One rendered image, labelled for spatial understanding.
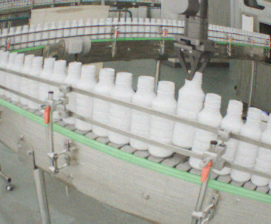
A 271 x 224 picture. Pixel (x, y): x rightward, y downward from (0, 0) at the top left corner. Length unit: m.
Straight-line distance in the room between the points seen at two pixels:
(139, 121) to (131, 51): 2.07
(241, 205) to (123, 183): 0.33
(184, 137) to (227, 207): 0.21
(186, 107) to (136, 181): 0.22
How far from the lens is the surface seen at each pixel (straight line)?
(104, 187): 1.02
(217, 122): 0.83
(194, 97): 0.84
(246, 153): 0.80
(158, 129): 0.89
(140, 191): 0.95
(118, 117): 0.95
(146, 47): 3.05
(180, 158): 0.93
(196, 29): 0.83
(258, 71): 4.82
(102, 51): 2.83
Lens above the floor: 1.38
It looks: 18 degrees down
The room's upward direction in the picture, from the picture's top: 5 degrees clockwise
